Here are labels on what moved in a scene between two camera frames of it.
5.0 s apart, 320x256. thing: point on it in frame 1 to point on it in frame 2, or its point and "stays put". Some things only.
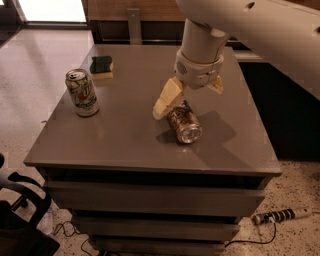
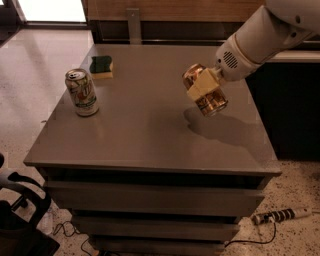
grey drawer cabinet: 132,187 stays put
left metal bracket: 134,19 stays put
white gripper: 197,74 to 232,65
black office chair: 19,216 stays put
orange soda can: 185,123 to 211,103
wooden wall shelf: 150,10 stays put
